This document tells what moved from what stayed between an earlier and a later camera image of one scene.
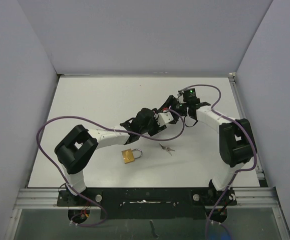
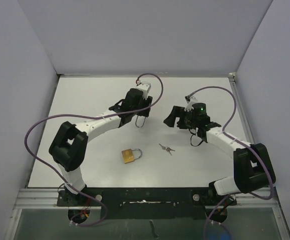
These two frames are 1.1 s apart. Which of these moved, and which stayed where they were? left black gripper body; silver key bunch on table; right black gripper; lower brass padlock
Moved: right black gripper; left black gripper body
Stayed: silver key bunch on table; lower brass padlock
